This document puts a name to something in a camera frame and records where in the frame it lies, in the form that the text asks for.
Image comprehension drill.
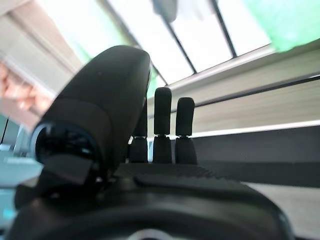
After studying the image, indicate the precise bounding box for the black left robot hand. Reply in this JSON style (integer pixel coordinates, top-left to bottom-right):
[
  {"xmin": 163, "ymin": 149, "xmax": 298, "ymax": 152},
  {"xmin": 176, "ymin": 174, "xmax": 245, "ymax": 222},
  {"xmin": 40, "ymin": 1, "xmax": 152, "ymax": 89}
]
[{"xmin": 7, "ymin": 44, "xmax": 293, "ymax": 240}]

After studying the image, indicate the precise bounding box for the wooden display shelf frame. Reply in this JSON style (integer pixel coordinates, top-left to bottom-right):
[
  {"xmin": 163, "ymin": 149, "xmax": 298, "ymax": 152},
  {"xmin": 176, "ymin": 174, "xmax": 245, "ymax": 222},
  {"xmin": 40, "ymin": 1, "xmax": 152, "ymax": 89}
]
[{"xmin": 147, "ymin": 72, "xmax": 320, "ymax": 240}]

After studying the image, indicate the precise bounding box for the green white napa cabbage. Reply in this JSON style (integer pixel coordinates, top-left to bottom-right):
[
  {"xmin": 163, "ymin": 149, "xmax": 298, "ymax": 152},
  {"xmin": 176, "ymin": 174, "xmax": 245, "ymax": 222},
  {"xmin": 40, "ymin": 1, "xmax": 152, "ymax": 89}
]
[{"xmin": 239, "ymin": 0, "xmax": 320, "ymax": 54}]

